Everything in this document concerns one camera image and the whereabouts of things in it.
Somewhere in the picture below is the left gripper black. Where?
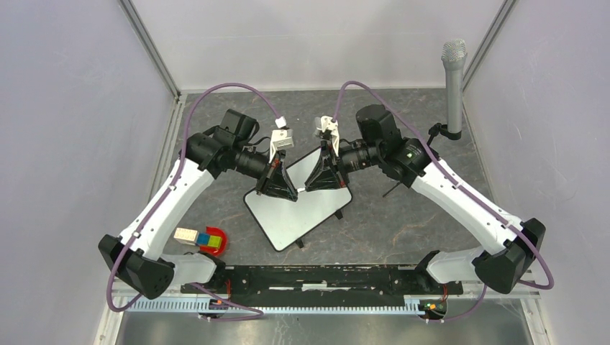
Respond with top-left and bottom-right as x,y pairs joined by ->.
232,143 -> 296,201

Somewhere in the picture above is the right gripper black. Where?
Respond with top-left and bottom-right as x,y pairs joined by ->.
306,137 -> 383,190

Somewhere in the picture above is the white whiteboard black frame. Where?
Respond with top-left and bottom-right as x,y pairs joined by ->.
243,148 -> 352,252

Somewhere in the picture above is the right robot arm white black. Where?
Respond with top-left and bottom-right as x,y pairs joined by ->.
305,104 -> 546,294

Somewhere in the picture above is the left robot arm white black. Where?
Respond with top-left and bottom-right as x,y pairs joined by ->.
98,109 -> 298,300

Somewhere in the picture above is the red bowl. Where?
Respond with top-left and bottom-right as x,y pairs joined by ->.
196,226 -> 228,257

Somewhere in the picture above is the colourful cube block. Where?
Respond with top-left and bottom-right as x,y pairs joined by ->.
196,233 -> 226,256

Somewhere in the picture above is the beige wooden block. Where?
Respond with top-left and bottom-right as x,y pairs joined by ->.
173,228 -> 199,246

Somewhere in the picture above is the black microphone stand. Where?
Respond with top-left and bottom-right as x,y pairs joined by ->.
379,123 -> 449,198

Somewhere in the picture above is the grey microphone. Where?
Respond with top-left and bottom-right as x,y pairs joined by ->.
441,39 -> 468,140

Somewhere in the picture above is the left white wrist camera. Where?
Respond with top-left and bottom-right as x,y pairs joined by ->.
269,116 -> 294,162

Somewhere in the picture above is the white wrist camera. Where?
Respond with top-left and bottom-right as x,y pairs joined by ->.
269,116 -> 294,162
314,116 -> 340,156

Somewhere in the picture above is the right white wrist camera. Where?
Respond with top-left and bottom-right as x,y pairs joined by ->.
314,116 -> 340,156

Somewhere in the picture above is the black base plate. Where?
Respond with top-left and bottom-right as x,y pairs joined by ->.
203,264 -> 463,307

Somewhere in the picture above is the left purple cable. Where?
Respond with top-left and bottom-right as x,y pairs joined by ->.
105,83 -> 287,323

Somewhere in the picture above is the purple cable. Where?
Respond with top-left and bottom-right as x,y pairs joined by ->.
332,80 -> 555,323
105,83 -> 287,323

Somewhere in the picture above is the white slotted cable duct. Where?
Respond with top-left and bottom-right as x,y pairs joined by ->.
124,295 -> 425,316

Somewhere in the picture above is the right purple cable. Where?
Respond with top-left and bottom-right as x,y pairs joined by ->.
332,80 -> 555,323

